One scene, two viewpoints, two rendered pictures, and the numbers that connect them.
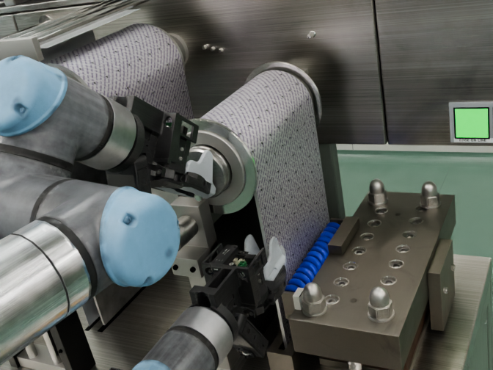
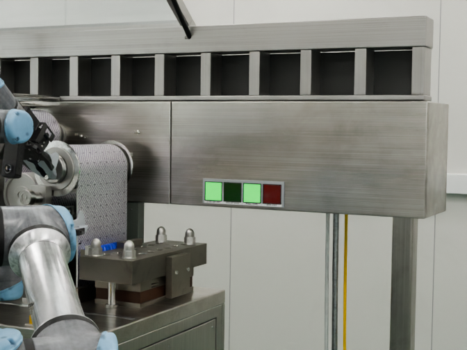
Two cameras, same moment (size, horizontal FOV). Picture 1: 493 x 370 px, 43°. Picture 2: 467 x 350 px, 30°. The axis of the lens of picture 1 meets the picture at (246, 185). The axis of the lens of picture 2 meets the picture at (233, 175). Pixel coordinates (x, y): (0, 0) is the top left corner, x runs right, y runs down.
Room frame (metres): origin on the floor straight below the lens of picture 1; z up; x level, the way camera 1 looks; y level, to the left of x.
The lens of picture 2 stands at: (-1.51, -0.19, 1.36)
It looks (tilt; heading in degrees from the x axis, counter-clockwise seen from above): 3 degrees down; 354
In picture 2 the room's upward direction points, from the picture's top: 1 degrees clockwise
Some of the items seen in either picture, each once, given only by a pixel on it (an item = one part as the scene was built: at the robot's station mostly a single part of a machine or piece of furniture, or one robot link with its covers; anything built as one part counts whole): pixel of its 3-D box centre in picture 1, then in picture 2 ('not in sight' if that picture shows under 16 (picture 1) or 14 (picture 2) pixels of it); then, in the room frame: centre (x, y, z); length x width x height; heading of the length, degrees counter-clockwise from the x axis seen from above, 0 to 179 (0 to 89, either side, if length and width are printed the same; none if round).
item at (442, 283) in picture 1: (443, 284); (178, 275); (0.83, -0.28, 0.96); 0.10 x 0.03 x 0.11; 149
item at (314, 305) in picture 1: (312, 296); (95, 246); (0.74, -0.06, 1.05); 0.04 x 0.04 x 0.04
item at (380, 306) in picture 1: (379, 301); (128, 248); (0.70, -0.15, 1.05); 0.04 x 0.04 x 0.04
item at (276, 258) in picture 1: (274, 254); (80, 221); (0.78, -0.02, 1.11); 0.09 x 0.03 x 0.06; 147
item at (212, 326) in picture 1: (198, 338); not in sight; (0.63, 0.09, 1.11); 0.08 x 0.05 x 0.08; 59
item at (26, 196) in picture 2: (172, 237); (27, 196); (0.77, 0.12, 1.18); 0.04 x 0.02 x 0.04; 59
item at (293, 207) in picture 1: (296, 211); (102, 217); (0.89, -0.07, 1.11); 0.23 x 0.01 x 0.18; 149
